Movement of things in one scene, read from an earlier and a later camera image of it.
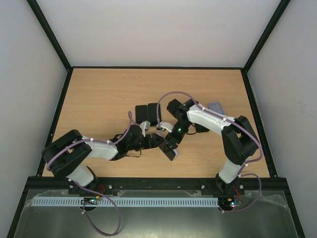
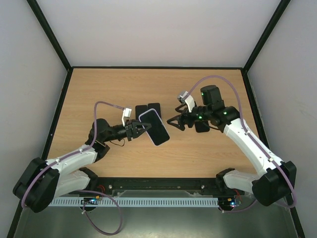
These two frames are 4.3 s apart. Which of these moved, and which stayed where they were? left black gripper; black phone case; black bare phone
Moved: left black gripper
Stayed: black bare phone; black phone case
